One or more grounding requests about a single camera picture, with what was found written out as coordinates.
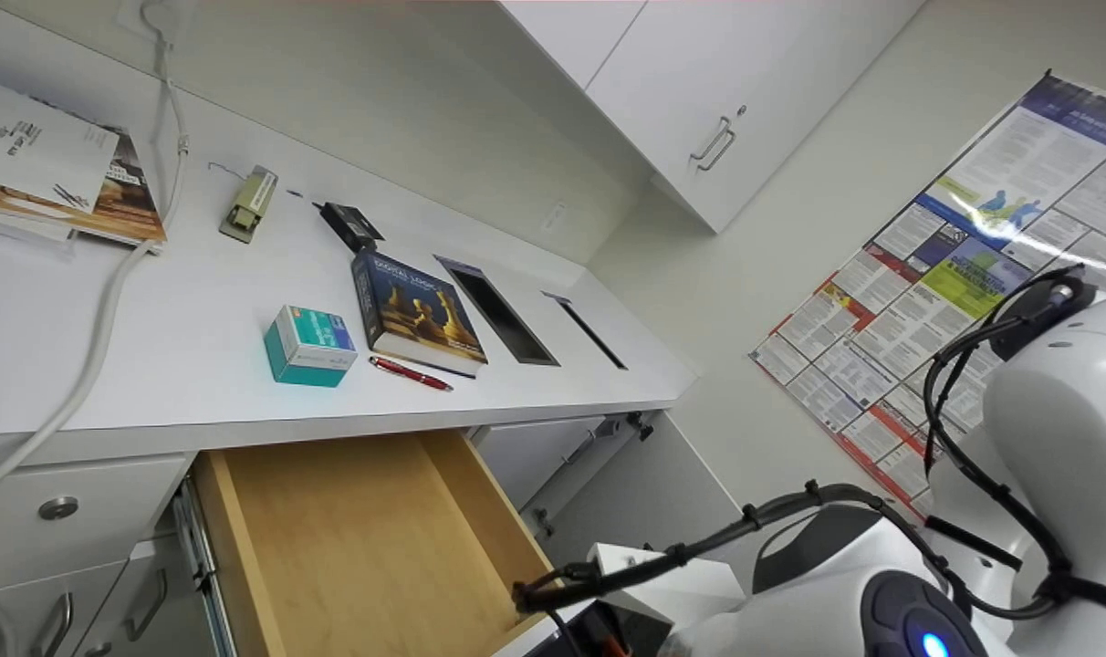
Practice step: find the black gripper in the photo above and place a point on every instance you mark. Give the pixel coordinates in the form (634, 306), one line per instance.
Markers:
(606, 632)

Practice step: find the red pen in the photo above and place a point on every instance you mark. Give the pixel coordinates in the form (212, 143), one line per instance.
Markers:
(412, 375)

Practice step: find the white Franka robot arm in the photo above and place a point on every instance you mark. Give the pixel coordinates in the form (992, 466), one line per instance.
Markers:
(1063, 415)

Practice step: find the wooden drawer white front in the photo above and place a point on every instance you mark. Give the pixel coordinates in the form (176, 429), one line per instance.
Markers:
(357, 549)

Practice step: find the white drawer round knob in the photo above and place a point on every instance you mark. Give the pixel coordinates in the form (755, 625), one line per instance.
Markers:
(102, 513)

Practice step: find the wide rectangular counter opening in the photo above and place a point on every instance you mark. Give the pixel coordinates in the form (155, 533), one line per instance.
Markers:
(503, 316)

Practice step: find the dark blue hardcover book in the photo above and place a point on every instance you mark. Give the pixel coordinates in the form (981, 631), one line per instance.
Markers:
(419, 312)

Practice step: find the small teal box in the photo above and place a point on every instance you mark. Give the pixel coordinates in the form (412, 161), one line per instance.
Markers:
(310, 347)

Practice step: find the small black flat device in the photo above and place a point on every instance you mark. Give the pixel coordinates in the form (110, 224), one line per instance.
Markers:
(353, 227)

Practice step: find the beige stapler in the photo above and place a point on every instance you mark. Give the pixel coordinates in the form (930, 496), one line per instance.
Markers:
(249, 207)

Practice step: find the white upper cabinet door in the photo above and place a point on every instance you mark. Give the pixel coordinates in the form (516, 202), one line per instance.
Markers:
(570, 32)
(759, 76)

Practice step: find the magazine stack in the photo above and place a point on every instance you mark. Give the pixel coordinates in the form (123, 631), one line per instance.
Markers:
(120, 207)

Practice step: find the white paper booklet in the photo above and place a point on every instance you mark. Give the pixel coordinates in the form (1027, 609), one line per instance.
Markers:
(33, 139)

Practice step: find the metal drawer slide rail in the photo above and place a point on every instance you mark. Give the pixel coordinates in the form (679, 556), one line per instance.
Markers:
(205, 572)

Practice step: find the colourful wall poster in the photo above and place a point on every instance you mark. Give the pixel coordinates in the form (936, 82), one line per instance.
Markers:
(967, 279)

